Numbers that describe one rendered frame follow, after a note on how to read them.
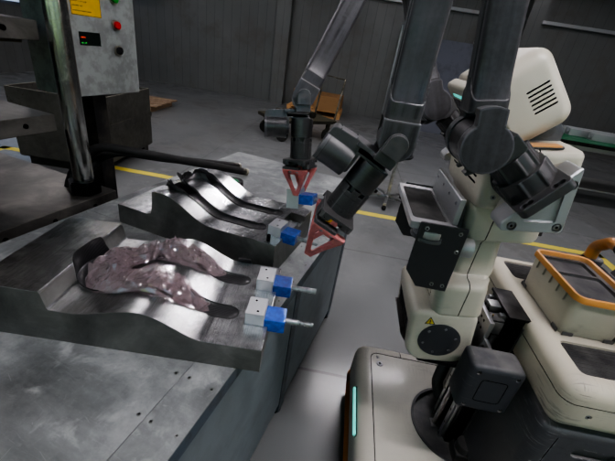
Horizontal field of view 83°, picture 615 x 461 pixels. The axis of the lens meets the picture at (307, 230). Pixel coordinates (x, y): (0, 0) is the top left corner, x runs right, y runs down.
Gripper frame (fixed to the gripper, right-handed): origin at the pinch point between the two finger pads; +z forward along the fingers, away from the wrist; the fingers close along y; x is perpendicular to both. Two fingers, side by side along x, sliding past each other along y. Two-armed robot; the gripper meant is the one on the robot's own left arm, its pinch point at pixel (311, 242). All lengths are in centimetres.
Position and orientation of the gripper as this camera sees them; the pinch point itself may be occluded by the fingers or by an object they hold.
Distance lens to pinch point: 68.5
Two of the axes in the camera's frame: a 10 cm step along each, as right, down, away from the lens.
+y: -1.1, 4.5, -8.9
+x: 8.2, 5.4, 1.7
